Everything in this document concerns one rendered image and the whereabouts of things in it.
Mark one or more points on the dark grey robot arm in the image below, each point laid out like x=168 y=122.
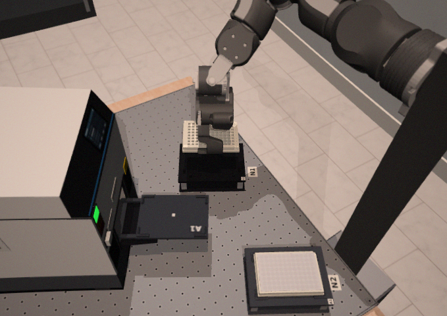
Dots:
x=368 y=35

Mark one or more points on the cream label with black lettering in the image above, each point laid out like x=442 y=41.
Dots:
x=334 y=282
x=252 y=171

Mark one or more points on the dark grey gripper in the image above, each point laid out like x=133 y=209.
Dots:
x=217 y=110

